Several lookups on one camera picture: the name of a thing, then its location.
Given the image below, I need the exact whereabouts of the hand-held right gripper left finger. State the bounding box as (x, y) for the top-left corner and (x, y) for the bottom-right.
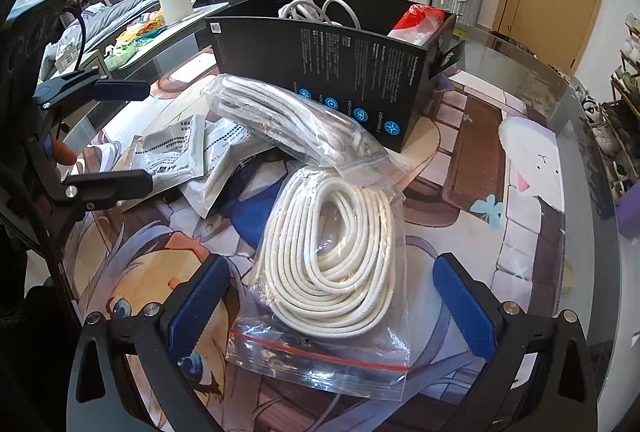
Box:
(65, 253), (236, 432)

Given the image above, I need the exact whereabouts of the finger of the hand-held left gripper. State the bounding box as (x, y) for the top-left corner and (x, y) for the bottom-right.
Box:
(32, 69), (150, 109)
(62, 169), (153, 213)

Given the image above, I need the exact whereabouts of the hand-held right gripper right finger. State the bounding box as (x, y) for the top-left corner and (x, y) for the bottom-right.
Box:
(432, 253), (598, 432)

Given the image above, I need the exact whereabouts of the white packet bold print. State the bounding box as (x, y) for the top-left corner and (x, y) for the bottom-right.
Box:
(112, 114), (207, 213)

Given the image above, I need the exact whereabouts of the white packet small print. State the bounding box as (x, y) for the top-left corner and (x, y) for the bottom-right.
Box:
(180, 119), (271, 219)

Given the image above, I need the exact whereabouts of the bagged white rope coil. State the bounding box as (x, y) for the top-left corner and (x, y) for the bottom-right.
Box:
(226, 164), (413, 403)

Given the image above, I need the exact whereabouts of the bagged striped braided cable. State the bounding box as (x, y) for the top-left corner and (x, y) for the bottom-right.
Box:
(205, 74), (416, 185)

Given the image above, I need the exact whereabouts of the white charging cable bundle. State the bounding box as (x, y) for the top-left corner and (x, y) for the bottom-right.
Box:
(277, 0), (361, 30)

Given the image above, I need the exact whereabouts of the black cardboard box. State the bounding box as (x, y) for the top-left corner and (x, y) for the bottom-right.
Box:
(205, 0), (458, 153)

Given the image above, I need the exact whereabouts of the red and white packet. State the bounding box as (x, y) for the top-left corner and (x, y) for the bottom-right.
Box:
(387, 3), (447, 39)

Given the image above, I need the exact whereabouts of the person's left hand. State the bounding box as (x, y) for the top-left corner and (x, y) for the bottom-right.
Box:
(50, 137), (79, 168)

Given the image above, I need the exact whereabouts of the pile of colourful packets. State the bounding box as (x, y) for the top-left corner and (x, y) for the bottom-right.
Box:
(107, 12), (166, 63)

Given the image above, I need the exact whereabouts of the grey blanket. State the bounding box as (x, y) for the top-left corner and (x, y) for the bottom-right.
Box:
(55, 0), (161, 59)

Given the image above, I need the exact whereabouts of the printed cartoon desk mat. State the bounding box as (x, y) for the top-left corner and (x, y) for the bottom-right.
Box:
(65, 57), (571, 432)

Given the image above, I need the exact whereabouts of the purple bag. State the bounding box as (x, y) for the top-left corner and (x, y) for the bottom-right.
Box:
(615, 182), (640, 238)

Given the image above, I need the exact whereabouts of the shoe rack with shoes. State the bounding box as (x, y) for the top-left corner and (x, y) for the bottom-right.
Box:
(580, 14), (640, 195)

